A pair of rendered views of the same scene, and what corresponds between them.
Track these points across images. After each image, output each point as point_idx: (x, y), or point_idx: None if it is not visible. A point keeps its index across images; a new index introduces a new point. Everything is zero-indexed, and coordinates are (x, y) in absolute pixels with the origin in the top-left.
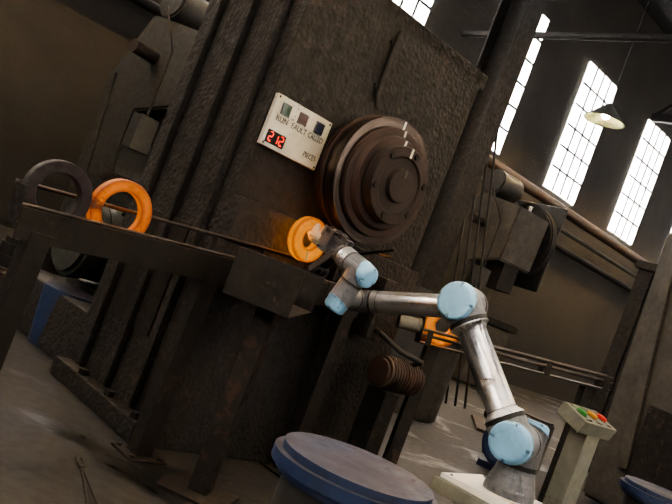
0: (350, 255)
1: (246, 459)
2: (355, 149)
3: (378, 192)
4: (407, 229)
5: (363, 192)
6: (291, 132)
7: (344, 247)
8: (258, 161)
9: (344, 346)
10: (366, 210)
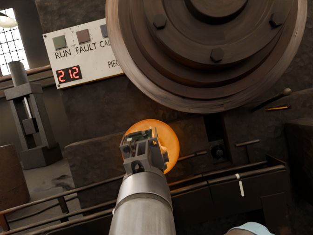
0: (112, 217)
1: None
2: (118, 8)
3: (181, 29)
4: (310, 41)
5: (162, 49)
6: (81, 57)
7: (123, 182)
8: (74, 102)
9: (304, 213)
10: (192, 68)
